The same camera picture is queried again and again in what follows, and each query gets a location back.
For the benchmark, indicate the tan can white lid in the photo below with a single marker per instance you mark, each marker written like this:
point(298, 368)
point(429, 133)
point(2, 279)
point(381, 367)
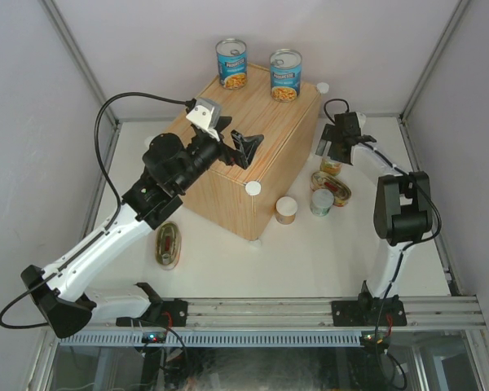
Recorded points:
point(285, 210)

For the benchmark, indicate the green can white lid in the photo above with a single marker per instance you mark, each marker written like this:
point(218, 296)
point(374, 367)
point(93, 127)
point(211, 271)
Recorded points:
point(322, 201)

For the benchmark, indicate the grey slotted cable duct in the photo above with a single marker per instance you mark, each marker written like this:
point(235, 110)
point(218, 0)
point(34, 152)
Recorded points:
point(215, 339)

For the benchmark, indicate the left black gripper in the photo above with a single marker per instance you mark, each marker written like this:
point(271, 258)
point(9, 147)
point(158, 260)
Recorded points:
point(245, 146)

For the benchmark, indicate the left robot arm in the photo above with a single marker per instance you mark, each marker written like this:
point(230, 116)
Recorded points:
point(59, 289)

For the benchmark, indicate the oval red sardine tin right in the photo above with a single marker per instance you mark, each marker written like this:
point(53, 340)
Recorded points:
point(341, 192)

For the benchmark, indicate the oval sardine tin left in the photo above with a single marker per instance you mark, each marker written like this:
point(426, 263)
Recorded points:
point(168, 245)

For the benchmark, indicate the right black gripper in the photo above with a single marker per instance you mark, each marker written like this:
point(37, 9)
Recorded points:
point(328, 137)

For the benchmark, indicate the blue soup can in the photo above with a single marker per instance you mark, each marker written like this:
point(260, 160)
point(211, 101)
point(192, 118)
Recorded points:
point(232, 63)
point(285, 75)

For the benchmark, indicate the wooden cube counter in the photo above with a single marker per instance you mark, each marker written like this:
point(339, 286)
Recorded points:
point(268, 143)

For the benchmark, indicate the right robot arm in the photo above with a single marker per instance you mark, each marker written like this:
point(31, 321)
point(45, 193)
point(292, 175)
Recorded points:
point(403, 209)

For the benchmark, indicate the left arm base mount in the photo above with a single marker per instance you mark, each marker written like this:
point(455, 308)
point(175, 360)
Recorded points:
point(163, 309)

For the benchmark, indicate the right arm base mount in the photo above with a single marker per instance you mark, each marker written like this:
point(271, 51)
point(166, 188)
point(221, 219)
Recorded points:
point(367, 310)

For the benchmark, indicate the yellow can white lid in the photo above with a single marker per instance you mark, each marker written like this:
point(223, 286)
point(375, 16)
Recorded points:
point(330, 166)

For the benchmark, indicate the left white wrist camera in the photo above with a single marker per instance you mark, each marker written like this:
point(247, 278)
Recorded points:
point(205, 115)

